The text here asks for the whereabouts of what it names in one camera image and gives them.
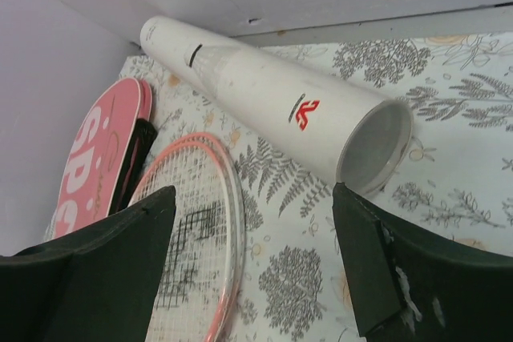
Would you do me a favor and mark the floral table cloth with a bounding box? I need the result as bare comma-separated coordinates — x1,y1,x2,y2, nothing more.
43,33,513,342

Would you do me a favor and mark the pink racket cover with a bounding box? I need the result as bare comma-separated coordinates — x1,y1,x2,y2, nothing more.
44,77,157,241

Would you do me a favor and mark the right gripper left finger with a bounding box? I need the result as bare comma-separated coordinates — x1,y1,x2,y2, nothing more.
1,186,176,341

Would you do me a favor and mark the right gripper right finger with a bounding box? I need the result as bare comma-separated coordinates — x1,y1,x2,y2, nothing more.
333,183,512,341

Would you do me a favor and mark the white shuttlecock tube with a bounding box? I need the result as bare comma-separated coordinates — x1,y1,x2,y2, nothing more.
139,16,414,195

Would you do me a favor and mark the pink badminton racket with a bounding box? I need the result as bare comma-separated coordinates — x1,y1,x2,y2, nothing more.
131,132,245,341

